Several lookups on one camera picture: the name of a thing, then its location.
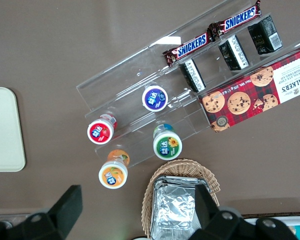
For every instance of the red-lid gum jar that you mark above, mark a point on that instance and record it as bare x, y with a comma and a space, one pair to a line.
100, 132

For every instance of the dark flat board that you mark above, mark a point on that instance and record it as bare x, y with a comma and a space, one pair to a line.
277, 214

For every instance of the white rectangular snack bin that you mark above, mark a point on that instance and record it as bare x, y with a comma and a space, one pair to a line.
298, 220

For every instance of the green-lid gum jar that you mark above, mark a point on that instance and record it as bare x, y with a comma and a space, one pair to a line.
167, 147

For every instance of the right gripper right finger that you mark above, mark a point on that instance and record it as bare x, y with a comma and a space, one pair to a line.
215, 225

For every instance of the light tan wicker basket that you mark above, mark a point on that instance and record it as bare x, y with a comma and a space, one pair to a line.
165, 172

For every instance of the clear acrylic stepped stand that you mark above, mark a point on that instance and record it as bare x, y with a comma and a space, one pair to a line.
120, 82
202, 22

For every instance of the red tartan cookie box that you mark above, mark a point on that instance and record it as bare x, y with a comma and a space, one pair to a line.
252, 100

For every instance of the stacked aluminium foil trays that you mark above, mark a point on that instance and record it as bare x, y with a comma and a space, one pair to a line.
172, 212

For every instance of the blue-lid gum jar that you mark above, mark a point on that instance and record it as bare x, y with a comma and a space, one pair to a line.
155, 98

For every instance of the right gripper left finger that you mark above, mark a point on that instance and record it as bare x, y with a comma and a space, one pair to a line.
65, 212

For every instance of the small black carton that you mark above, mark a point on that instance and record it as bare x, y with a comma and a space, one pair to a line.
192, 75
265, 35
233, 52

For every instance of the orange-lid gum jar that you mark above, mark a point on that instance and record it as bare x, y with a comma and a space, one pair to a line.
113, 176

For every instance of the Snickers chocolate bar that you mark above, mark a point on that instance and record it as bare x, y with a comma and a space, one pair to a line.
190, 47
237, 20

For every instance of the cream rectangular tray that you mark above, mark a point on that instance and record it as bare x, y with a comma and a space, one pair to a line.
2, 130

